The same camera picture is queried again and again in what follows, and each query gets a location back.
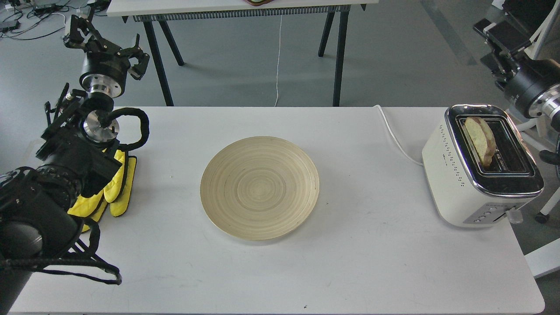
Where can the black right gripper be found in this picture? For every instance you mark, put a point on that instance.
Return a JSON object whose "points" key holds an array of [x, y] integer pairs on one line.
{"points": [[534, 89]]}

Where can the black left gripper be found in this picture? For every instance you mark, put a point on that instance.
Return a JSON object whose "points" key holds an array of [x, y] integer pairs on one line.
{"points": [[104, 69]]}

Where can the slice of bread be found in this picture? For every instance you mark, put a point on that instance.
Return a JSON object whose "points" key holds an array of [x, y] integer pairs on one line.
{"points": [[482, 138]]}

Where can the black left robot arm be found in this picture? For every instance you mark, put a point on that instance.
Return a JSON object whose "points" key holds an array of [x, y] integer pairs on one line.
{"points": [[83, 135]]}

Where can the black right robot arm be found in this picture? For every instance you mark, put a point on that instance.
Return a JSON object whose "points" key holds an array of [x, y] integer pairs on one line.
{"points": [[531, 86]]}

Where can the cream white toaster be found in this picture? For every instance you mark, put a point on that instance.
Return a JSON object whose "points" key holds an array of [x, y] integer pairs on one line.
{"points": [[467, 195]]}

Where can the white background table black legs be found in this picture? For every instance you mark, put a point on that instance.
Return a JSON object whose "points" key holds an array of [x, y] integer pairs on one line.
{"points": [[148, 12]]}

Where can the yellow oven mitt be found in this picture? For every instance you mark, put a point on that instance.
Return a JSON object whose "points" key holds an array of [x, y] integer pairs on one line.
{"points": [[114, 197]]}

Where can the round wooden plate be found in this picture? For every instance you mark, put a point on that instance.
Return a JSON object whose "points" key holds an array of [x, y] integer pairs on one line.
{"points": [[259, 188]]}

